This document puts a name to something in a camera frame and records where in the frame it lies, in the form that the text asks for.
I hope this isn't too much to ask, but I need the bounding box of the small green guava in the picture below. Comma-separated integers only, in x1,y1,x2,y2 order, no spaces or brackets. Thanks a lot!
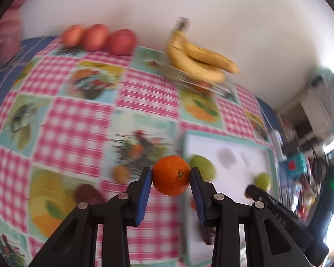
254,172,271,192

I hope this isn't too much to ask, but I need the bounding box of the white teal-rimmed box lid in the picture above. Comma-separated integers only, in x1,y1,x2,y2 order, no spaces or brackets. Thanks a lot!
179,130,280,266

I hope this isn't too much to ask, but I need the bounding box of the large green guava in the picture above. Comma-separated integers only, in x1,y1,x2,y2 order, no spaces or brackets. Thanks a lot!
189,155,216,182

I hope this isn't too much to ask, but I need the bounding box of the orange tangerine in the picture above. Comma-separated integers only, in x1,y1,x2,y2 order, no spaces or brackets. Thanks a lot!
152,155,191,196

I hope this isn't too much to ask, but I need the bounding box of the dark brown passion fruit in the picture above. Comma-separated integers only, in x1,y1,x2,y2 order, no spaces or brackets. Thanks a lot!
75,184,105,206

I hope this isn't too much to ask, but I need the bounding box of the teal toy box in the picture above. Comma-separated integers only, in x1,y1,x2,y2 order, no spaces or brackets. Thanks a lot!
287,152,308,178

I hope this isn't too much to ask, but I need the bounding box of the black power adapter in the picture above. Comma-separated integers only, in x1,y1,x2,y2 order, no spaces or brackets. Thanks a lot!
282,141,300,156

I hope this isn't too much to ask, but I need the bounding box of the white power strip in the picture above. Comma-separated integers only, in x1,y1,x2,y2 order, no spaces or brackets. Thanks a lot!
269,129,286,162

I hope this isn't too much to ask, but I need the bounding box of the pink checkered fruit tablecloth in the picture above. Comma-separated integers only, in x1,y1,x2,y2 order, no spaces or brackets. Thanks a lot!
0,37,273,266

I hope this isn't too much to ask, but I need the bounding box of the clear plastic fruit container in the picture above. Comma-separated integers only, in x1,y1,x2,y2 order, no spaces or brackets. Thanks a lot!
161,63,239,104

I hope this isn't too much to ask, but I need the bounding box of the blue table cover cloth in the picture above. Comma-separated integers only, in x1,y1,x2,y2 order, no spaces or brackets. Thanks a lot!
0,36,57,107

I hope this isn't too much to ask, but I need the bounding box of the yellow banana bunch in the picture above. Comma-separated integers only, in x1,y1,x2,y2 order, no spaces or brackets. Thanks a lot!
166,18,240,84

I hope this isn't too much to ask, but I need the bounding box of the dark red apple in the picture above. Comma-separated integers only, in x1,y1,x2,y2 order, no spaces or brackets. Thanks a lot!
107,29,137,55

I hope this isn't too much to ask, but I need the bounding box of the middle red apple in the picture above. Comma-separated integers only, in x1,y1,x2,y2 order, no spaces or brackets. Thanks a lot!
81,24,108,51

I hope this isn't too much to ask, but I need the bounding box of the pale red apple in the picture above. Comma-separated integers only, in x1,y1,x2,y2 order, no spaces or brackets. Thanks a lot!
62,24,84,48

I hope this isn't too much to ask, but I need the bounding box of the clear acrylic napkin holder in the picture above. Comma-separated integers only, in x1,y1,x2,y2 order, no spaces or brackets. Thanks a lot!
0,0,23,68

